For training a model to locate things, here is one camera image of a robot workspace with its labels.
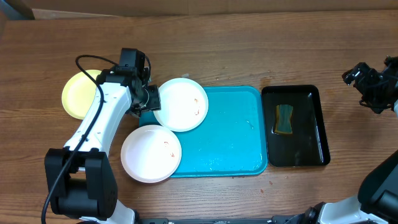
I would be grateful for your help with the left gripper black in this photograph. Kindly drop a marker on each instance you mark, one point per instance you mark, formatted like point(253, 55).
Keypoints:
point(156, 102)

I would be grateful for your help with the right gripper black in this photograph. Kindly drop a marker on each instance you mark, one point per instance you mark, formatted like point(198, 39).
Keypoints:
point(358, 75)

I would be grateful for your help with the white plate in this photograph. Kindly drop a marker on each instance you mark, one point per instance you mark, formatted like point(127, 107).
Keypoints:
point(183, 105)

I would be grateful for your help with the yellow plate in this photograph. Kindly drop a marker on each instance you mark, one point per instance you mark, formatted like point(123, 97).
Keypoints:
point(78, 95)

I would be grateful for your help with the green yellow sponge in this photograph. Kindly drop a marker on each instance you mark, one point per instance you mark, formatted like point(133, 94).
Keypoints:
point(283, 119)

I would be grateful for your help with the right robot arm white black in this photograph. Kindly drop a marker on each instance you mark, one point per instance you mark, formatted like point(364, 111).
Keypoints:
point(376, 201)

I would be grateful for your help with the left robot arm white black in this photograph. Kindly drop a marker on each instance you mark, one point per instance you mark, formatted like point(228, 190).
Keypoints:
point(79, 176)

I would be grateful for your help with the black water tray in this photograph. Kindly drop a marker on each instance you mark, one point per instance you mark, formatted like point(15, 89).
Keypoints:
point(307, 145)

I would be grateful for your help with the teal plastic tray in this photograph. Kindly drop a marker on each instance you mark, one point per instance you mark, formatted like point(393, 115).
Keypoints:
point(230, 141)

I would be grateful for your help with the pink plate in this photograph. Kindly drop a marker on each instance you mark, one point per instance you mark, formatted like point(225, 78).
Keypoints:
point(151, 154)

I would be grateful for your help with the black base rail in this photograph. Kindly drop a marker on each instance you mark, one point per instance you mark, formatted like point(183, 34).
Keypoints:
point(217, 221)

